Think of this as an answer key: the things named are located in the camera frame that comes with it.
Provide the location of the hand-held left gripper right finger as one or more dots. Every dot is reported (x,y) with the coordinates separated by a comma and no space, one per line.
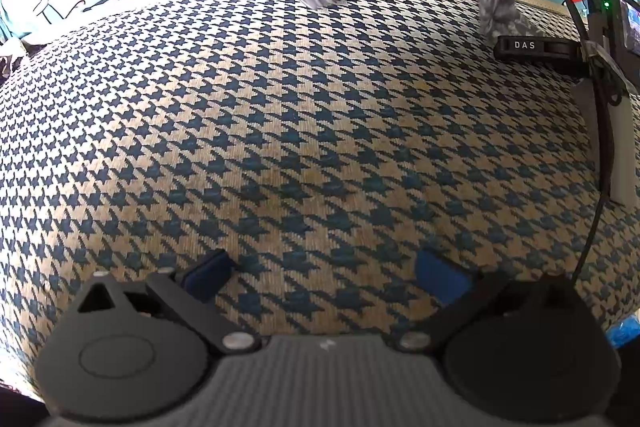
(440,278)

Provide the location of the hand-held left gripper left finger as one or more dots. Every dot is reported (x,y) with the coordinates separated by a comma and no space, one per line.
(206,276)

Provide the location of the houndstooth sofa seat cushion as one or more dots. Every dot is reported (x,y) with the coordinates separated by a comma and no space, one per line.
(280,132)

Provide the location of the blue plastic wrapper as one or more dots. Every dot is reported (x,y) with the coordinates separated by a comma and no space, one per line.
(625,332)

